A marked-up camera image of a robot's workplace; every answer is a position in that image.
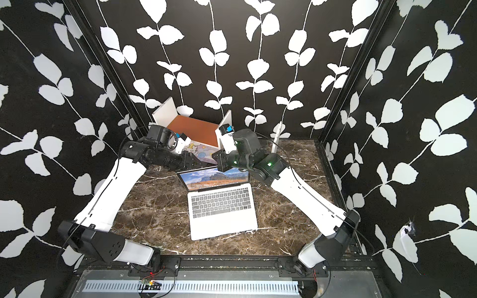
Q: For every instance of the cartoon cat picture book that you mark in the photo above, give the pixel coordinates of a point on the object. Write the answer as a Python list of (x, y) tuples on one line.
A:
[(203, 152)]

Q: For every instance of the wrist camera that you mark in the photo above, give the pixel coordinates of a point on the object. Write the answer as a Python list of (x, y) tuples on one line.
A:
[(182, 141), (225, 138)]

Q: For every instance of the silver laptop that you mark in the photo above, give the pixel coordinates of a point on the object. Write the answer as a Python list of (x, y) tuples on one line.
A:
[(219, 203)]

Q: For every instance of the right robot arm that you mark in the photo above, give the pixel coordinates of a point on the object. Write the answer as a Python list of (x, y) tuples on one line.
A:
[(335, 225)]

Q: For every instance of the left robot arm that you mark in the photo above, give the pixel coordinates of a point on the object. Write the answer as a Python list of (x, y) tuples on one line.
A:
[(90, 232)]

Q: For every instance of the white slotted cable duct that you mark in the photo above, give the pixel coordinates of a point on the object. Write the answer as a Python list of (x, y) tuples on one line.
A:
[(198, 287)]

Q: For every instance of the black mounting rail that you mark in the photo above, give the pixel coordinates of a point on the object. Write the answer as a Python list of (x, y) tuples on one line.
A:
[(284, 266)]

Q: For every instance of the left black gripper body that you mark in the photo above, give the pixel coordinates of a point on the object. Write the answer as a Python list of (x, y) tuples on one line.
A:
[(186, 161)]

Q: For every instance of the white and brown shelf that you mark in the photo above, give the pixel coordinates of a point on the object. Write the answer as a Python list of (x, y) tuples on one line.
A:
[(193, 128)]

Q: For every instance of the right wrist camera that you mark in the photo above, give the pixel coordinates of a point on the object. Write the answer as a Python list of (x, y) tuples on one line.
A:
[(225, 138)]

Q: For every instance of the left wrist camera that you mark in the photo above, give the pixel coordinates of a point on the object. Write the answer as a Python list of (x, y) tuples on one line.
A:
[(182, 141)]

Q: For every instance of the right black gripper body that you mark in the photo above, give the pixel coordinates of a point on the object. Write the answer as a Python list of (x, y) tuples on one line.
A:
[(228, 163)]

